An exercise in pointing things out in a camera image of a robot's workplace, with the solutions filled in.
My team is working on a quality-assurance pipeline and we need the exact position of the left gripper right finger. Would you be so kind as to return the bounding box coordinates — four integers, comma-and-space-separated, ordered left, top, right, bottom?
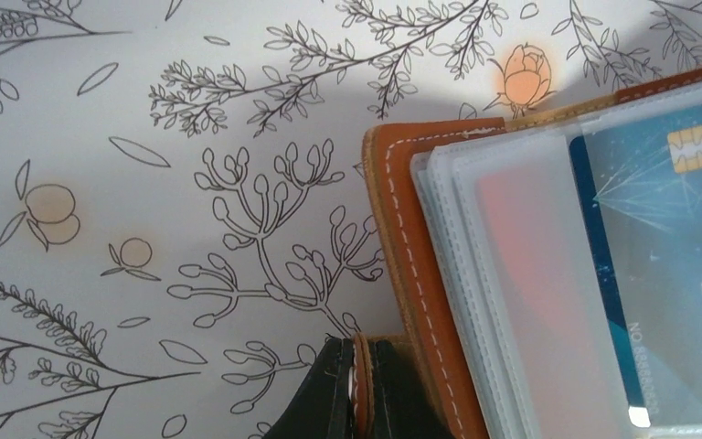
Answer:
370, 340, 452, 439

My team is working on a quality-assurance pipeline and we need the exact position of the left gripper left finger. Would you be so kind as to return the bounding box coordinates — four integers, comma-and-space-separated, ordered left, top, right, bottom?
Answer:
263, 337, 354, 439

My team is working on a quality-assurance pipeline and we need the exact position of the red VIP card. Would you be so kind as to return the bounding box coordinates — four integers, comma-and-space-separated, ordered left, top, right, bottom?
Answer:
475, 172, 586, 390

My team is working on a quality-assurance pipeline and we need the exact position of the brown leather card holder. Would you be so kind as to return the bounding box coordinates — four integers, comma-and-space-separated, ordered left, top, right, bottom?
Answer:
362, 68, 702, 438

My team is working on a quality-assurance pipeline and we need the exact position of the blue card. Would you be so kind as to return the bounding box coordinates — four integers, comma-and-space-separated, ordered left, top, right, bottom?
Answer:
569, 104, 702, 427

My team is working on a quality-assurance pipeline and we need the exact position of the floral patterned table mat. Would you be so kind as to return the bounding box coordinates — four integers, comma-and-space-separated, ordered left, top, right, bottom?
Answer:
0, 1, 702, 438

